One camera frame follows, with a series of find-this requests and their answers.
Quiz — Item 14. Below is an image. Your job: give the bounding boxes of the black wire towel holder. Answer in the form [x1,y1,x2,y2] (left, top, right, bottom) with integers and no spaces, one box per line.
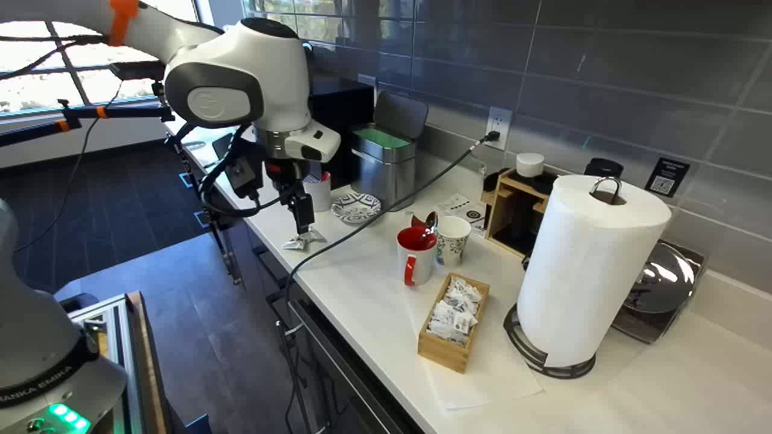
[502,174,627,381]

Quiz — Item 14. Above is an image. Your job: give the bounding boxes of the aluminium frame robot cart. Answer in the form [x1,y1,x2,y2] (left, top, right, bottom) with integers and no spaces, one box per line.
[66,290,173,434]

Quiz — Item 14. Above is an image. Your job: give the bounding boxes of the stainless steel bin green insert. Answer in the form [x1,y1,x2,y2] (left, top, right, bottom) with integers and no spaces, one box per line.
[349,88,431,209]

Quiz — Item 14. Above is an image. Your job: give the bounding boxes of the wooden countertop organizer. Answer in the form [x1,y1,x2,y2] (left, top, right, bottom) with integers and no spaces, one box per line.
[483,168,560,260]

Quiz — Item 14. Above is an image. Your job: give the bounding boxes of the white paper towel roll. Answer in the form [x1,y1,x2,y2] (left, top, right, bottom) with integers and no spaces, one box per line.
[513,174,673,372]

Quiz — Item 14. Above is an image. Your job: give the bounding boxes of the crumpled foil snack wrapper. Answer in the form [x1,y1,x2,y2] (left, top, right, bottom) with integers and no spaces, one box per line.
[280,227,331,254]

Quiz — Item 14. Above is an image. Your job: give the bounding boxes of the black round container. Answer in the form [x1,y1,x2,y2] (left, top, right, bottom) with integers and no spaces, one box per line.
[583,158,627,182]

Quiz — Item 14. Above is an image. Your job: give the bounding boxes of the wooden packet box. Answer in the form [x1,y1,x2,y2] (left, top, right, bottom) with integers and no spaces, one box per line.
[414,271,491,377]

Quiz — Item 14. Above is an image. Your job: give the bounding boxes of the dark spoon in mug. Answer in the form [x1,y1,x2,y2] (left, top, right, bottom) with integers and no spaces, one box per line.
[408,211,443,234]

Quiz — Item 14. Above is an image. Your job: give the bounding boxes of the white jar lid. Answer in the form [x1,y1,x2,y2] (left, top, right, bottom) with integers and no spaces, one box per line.
[513,151,546,182]

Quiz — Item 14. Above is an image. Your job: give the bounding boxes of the white sugar packet pile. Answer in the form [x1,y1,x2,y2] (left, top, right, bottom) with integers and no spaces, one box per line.
[425,277,484,348]

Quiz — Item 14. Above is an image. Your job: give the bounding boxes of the orange strap on arm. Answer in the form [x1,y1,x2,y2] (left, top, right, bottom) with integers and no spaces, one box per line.
[106,0,140,46]

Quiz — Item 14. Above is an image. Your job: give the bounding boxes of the black camera stand bar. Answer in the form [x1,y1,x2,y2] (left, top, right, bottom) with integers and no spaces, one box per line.
[0,94,176,152]

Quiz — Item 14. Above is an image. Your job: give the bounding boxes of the dark counter cabinet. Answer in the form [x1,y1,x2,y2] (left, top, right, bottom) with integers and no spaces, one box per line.
[181,142,425,434]

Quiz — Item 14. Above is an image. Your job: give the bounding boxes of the white mug with red inside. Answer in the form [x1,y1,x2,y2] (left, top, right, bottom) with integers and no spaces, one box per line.
[392,224,441,290]

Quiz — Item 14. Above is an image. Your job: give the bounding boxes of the black QR code sign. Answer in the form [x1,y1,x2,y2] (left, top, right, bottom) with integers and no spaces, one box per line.
[644,155,691,200]

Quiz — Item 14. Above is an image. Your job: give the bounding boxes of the small printed card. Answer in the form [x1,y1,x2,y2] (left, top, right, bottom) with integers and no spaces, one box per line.
[443,194,478,216]

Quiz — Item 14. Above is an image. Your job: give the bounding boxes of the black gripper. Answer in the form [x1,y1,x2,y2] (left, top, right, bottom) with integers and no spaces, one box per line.
[265,158,317,239]

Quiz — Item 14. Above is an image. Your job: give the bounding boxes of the dark power cable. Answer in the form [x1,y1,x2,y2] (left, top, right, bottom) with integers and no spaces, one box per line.
[273,129,502,293]

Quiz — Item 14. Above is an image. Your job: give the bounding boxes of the white wall outlet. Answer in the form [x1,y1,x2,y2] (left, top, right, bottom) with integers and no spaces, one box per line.
[484,104,513,152]

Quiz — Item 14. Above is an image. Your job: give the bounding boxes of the black coffee machine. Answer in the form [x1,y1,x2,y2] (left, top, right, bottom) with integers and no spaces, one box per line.
[308,75,379,189]

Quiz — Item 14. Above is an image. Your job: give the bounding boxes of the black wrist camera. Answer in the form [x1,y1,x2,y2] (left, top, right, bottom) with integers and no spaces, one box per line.
[227,152,268,202]

